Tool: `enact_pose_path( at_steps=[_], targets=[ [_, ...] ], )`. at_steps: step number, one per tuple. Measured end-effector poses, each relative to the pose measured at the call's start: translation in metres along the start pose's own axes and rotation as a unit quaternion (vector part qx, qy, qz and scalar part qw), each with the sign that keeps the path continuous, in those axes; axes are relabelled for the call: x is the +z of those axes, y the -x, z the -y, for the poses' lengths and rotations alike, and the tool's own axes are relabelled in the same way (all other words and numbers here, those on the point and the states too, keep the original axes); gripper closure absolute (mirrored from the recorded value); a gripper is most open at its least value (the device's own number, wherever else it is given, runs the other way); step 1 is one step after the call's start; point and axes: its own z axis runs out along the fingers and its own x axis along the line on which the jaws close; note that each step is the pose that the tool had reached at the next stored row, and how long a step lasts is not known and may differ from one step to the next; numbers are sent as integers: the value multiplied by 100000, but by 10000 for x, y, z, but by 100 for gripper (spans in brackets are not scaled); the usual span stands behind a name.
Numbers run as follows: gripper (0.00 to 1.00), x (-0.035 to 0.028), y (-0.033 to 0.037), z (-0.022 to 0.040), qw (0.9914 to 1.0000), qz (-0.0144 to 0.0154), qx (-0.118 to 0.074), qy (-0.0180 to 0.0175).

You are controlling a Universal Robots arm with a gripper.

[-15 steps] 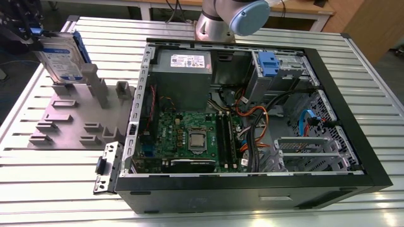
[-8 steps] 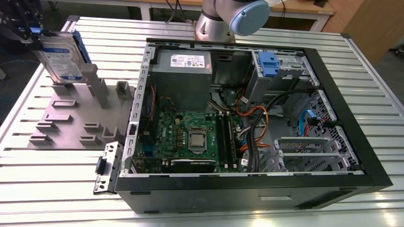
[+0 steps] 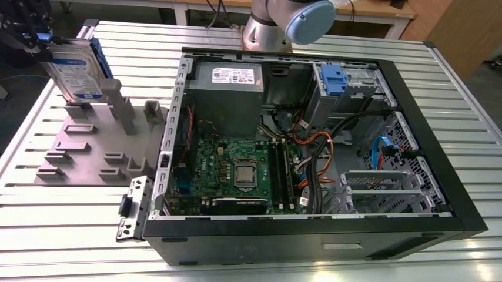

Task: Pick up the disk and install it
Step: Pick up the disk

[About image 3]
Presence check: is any black graphics card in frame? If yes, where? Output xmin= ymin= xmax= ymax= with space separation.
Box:
xmin=199 ymin=196 xmax=271 ymax=216

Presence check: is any green motherboard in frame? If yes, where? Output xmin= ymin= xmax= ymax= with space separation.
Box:
xmin=164 ymin=137 xmax=311 ymax=217

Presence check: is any CPU socket with metal cover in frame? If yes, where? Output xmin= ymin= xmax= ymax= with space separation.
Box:
xmin=233 ymin=157 xmax=261 ymax=194

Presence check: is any hard disk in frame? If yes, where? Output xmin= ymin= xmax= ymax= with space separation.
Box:
xmin=38 ymin=33 xmax=115 ymax=103

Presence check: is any silver expansion slot retainer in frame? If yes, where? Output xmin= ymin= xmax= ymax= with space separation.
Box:
xmin=115 ymin=175 xmax=155 ymax=243

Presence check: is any orange power wire bundle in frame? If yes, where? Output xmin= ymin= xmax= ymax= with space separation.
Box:
xmin=293 ymin=131 xmax=338 ymax=190

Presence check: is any black open PC case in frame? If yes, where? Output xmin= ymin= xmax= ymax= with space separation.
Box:
xmin=142 ymin=46 xmax=490 ymax=267

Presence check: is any metal optical drive cage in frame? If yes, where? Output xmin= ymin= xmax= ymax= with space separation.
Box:
xmin=305 ymin=61 xmax=397 ymax=127

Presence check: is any white metal desk frame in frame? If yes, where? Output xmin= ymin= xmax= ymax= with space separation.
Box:
xmin=51 ymin=0 xmax=190 ymax=26

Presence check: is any thin red wire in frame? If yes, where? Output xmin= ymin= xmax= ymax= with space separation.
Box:
xmin=181 ymin=102 xmax=197 ymax=169

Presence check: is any metal disk bay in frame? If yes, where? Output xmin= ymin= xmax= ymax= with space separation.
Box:
xmin=339 ymin=169 xmax=442 ymax=216

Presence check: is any black RAM stick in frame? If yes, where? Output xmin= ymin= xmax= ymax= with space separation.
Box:
xmin=271 ymin=140 xmax=286 ymax=209
xmin=281 ymin=140 xmax=297 ymax=208

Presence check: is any black cable bundle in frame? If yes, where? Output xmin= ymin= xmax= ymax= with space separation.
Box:
xmin=306 ymin=110 xmax=393 ymax=214

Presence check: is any blue SATA wire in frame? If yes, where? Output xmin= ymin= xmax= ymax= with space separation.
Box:
xmin=370 ymin=135 xmax=410 ymax=171

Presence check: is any grey power supply unit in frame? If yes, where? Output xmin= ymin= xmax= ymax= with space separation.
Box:
xmin=183 ymin=61 xmax=265 ymax=141

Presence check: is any grey parts rack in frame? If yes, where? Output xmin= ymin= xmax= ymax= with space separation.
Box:
xmin=34 ymin=79 xmax=170 ymax=188

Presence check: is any silver CPU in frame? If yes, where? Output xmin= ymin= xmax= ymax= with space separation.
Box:
xmin=237 ymin=166 xmax=257 ymax=185

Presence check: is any blue plastic drive latch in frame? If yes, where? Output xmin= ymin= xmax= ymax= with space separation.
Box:
xmin=319 ymin=63 xmax=350 ymax=96

